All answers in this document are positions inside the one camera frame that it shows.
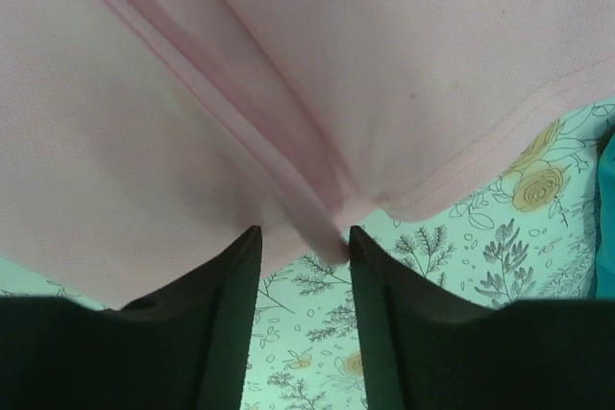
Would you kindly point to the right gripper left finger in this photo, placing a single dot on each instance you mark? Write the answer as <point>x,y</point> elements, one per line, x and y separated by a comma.
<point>189,340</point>

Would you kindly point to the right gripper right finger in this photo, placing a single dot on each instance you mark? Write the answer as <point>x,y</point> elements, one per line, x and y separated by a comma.
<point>417,348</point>

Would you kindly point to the pink t shirt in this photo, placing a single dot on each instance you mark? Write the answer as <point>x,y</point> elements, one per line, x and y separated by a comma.
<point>139,138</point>

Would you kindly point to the floral table mat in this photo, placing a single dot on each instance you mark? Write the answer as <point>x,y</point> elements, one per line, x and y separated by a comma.
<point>530,233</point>

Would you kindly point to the folded teal t shirt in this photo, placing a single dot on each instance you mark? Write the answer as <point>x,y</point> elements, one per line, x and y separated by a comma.
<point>604,262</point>

